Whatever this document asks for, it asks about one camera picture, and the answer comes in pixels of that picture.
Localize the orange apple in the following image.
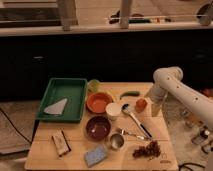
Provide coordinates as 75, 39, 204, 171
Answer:
135, 98, 147, 112

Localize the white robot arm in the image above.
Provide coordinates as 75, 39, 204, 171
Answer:
149, 67, 213, 130

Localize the orange red bowl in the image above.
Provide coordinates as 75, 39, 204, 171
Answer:
86, 92, 113, 114

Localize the dark maroon bowl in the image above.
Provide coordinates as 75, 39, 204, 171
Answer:
86, 116, 111, 141

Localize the green chili pepper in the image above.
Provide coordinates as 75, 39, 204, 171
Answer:
119, 91, 140, 99

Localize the bunch of red grapes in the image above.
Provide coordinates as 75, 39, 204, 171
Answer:
133, 141, 161, 158

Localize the white paper cup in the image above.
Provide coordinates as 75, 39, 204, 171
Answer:
106, 103, 121, 120

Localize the spice bottle rack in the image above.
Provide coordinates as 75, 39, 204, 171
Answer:
181, 108, 213, 155

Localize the metal measuring cup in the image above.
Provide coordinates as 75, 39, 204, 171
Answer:
106, 128, 147, 150

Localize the yellow banana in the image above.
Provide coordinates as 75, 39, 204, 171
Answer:
106, 91, 117, 102

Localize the small green cup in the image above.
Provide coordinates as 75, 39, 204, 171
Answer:
87, 79, 100, 93

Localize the blue sponge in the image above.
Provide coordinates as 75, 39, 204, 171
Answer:
84, 145, 107, 167

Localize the green plastic tray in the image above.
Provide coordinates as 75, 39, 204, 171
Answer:
36, 78, 87, 123

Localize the grey triangular cloth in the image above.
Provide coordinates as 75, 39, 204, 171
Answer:
44, 98, 68, 115

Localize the wooden block brush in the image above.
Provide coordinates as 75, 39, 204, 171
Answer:
52, 130, 71, 156

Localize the black handled metal spoon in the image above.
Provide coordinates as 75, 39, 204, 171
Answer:
121, 104, 152, 139

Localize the black cable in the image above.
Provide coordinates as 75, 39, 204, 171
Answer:
0, 107, 34, 146

